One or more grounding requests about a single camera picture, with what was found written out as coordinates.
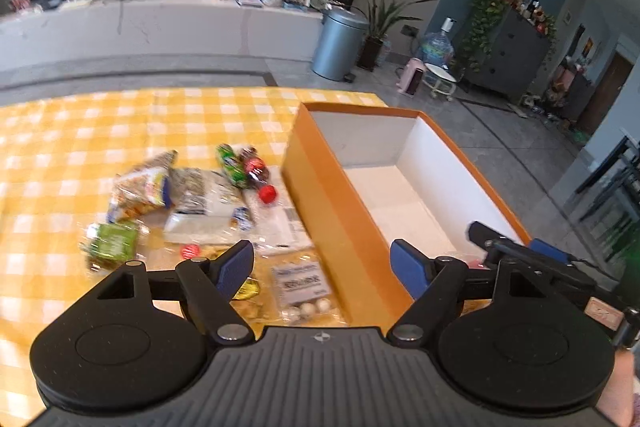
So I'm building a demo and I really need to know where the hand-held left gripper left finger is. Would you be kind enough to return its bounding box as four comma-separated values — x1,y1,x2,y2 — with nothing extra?
94,240,256,346

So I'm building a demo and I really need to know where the small blue white packet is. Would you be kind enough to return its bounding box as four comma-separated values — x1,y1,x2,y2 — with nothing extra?
230,206,254,231

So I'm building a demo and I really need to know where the clear packet with paper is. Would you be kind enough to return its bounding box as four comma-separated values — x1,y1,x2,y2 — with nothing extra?
250,194,314,256

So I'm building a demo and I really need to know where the grey cabinet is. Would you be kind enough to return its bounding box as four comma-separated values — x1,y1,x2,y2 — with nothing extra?
464,4,552,101

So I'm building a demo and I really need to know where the white television console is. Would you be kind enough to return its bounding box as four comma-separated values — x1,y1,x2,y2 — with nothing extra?
0,0,326,74

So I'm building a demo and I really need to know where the person's right forearm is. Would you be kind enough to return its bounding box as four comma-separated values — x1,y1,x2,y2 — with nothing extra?
595,347,640,427

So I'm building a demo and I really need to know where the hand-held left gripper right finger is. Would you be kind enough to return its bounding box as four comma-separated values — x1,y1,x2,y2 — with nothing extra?
387,239,538,345

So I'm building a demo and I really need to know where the yellow blue snack packet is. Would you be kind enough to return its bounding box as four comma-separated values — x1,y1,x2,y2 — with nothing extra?
107,150,179,224

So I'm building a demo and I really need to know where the orange cardboard box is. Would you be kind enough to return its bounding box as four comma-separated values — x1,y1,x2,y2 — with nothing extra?
281,102,533,329

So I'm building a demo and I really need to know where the dark striped seed packet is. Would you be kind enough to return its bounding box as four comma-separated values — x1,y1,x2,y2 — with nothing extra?
167,167,214,215

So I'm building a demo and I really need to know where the green snack packet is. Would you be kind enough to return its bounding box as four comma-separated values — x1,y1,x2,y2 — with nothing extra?
82,219,149,273

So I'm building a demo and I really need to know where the gold wrapped snack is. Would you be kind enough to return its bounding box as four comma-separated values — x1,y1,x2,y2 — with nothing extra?
233,277,261,303

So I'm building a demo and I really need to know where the tall potted plant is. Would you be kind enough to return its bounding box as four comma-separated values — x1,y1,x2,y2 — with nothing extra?
352,0,437,73

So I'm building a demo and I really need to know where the brown door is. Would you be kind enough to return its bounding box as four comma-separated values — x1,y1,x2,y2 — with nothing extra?
581,51,636,134

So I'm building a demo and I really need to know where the clear white snack packet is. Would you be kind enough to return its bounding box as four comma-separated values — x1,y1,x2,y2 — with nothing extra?
162,179,251,246

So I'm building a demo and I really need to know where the clear packet of white balls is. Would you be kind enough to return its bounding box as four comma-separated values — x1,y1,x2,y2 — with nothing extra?
270,259,347,326

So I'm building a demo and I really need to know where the dark dining chair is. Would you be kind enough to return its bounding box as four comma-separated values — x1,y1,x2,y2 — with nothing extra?
575,134,640,219

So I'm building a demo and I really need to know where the blue grey trash bin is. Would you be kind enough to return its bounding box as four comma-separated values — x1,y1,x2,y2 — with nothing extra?
312,7,370,82

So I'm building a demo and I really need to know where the green candy packet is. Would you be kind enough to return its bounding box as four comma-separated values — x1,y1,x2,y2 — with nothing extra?
216,143,249,188

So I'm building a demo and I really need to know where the small cola bottle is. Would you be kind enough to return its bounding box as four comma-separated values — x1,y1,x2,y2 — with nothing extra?
240,147,279,206

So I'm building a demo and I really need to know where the ivy plant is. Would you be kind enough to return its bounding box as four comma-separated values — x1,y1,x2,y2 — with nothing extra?
452,0,524,74

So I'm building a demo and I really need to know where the yellow checked tablecloth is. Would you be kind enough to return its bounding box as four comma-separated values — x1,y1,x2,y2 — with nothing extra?
0,86,392,408

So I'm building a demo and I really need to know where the water jug with pump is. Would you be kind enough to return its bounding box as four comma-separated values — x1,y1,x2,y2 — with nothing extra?
417,18,459,74

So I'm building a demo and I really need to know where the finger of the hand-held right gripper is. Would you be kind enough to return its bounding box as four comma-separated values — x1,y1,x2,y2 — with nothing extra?
529,238,588,280
466,221,531,258

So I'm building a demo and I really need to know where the pink heater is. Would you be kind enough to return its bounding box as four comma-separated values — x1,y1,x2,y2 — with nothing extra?
397,58,426,97

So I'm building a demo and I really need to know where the white round stool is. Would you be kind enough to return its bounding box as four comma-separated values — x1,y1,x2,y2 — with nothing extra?
422,63,459,102

